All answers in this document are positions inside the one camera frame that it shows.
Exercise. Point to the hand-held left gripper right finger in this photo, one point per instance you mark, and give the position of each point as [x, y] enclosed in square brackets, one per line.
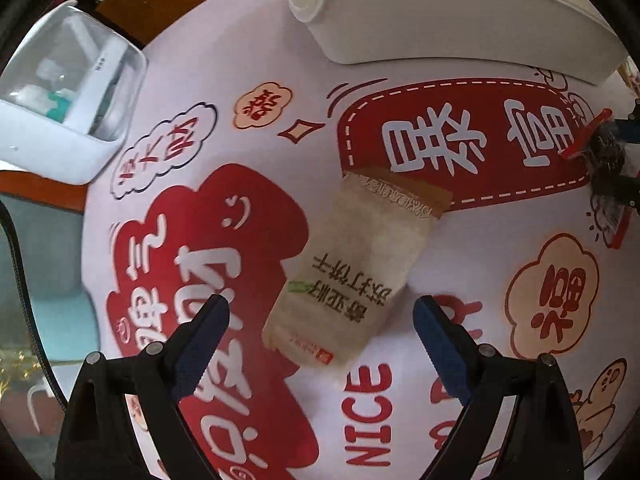
[442, 345]

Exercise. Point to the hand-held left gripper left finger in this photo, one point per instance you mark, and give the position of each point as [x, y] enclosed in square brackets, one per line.
[200, 347]

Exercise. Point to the white medicine box clear lid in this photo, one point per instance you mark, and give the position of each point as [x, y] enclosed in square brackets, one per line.
[50, 150]

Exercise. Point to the white plastic storage bin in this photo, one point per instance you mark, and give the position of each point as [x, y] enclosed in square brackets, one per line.
[425, 20]

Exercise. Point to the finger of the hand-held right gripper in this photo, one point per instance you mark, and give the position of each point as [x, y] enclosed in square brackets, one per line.
[631, 190]
[627, 127]

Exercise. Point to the beige cracker packet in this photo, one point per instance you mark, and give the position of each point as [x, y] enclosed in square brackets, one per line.
[350, 260]

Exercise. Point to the red strip dark snack packet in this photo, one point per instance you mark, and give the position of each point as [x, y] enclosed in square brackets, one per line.
[607, 160]

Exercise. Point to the teal canister dark lid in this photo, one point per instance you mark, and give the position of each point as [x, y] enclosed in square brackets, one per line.
[45, 270]

